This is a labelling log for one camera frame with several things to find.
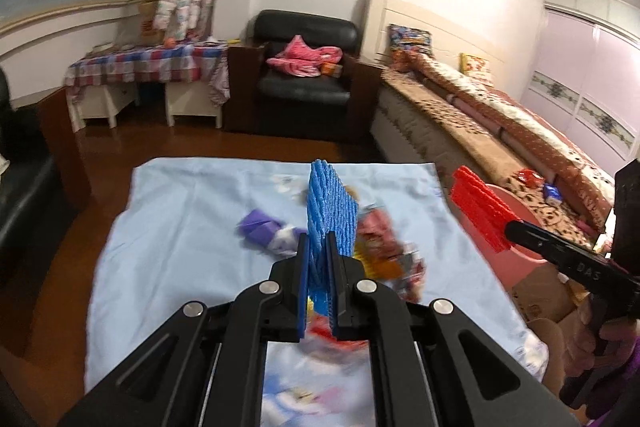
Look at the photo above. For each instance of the person's right hand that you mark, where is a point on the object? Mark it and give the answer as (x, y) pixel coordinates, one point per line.
(622, 334)

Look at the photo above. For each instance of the small orange box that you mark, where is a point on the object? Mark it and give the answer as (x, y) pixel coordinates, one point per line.
(331, 69)

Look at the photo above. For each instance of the white bed base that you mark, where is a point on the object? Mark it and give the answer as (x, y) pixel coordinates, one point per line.
(400, 127)

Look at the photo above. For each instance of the red snack packet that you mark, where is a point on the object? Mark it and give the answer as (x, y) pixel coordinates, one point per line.
(385, 237)

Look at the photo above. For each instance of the pink plastic bin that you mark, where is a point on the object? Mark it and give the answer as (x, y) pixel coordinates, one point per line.
(522, 259)

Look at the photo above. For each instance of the pink dotted clothing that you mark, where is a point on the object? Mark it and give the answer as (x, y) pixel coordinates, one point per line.
(300, 57)

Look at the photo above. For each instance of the bed with brown floral blanket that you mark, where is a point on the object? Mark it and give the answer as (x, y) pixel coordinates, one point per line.
(450, 117)

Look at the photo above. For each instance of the colourful printed pillow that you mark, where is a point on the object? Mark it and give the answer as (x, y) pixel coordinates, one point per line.
(410, 39)

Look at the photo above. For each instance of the dark wooden side cabinet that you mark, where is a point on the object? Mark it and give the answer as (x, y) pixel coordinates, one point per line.
(367, 102)
(240, 92)

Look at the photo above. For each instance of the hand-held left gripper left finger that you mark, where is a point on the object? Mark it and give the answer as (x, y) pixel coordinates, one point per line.
(301, 287)

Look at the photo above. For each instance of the lilac wardrobe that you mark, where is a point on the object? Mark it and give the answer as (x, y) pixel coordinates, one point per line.
(590, 72)

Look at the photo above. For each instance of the person's right forearm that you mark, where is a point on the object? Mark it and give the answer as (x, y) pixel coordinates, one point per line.
(620, 392)

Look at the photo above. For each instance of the purple wrapper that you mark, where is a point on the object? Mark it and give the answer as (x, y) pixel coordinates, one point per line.
(260, 227)

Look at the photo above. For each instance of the plaid-covered side table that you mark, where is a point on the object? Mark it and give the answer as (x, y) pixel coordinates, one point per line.
(140, 62)

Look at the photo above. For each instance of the rolled pink mat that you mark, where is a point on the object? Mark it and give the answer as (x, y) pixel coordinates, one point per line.
(480, 114)

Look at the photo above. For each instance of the black leather armchair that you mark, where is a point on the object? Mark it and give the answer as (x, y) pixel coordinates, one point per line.
(300, 92)

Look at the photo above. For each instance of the yellow floral pillow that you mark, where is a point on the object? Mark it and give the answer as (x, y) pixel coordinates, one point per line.
(475, 68)

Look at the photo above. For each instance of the red foam net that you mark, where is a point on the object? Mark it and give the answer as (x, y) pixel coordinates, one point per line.
(480, 207)

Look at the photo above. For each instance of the printed cardboard box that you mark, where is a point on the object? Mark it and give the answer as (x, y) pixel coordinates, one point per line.
(542, 297)

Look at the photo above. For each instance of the yellow packet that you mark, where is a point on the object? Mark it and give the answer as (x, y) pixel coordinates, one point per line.
(361, 259)

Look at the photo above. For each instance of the white bed headboard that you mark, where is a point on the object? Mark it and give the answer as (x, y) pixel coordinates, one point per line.
(425, 14)

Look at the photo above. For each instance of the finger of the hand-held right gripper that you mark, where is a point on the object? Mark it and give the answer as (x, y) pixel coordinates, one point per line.
(560, 253)

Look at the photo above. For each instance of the light blue printed cloth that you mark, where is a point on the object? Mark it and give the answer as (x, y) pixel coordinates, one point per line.
(190, 232)

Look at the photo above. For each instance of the blue tissue pack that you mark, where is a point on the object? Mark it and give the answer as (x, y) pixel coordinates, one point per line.
(552, 192)

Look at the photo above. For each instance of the cardboard box with red print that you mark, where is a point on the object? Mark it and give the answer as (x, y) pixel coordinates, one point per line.
(147, 24)

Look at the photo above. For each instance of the black sofa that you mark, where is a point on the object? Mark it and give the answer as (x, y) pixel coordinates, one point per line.
(25, 197)

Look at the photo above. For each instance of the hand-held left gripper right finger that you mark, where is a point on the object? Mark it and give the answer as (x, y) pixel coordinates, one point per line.
(332, 292)

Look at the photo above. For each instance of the white desk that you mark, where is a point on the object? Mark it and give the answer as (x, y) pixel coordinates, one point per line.
(192, 102)

